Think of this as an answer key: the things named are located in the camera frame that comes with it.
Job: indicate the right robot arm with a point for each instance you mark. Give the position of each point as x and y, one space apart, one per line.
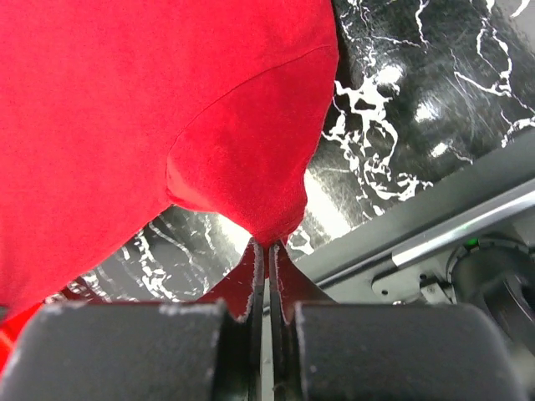
497 280

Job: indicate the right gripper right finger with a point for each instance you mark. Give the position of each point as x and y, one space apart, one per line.
325 350

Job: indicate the dark red t-shirt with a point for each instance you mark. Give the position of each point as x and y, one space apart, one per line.
112 111

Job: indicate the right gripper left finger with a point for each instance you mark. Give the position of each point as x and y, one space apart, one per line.
205 350

